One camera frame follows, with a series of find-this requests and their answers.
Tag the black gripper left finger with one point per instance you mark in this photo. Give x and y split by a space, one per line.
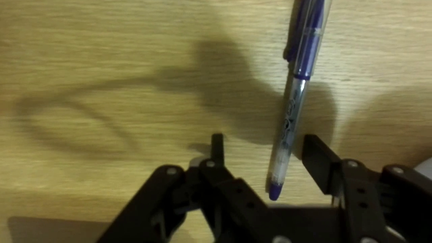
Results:
231 208

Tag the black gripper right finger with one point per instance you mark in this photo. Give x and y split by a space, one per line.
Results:
393 206

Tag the blue pen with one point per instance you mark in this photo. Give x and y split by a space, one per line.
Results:
301 54

